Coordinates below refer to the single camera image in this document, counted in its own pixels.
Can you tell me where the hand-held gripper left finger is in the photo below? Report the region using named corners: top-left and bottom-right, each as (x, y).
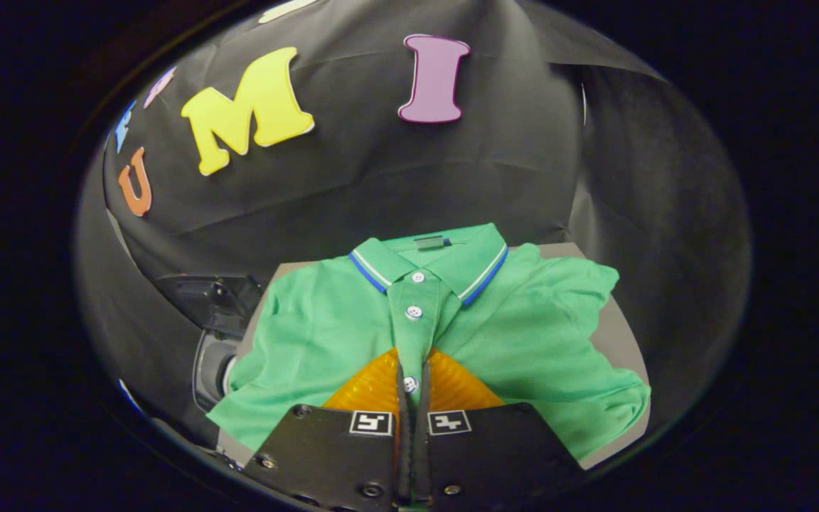
top-left (242, 347), bottom-right (411, 510)

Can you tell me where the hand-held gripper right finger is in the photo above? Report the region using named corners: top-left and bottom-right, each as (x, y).
top-left (417, 347), bottom-right (587, 503)

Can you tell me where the green polo shirt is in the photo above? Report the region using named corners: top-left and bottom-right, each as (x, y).
top-left (207, 223), bottom-right (652, 463)

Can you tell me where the dark transparent washing machine lid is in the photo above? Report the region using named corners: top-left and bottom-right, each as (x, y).
top-left (157, 274), bottom-right (265, 335)

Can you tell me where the black backdrop cloth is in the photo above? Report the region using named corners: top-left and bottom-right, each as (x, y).
top-left (74, 0), bottom-right (751, 456)

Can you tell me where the beige cabinet with dark frame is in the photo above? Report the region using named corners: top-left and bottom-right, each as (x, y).
top-left (218, 242), bottom-right (651, 470)

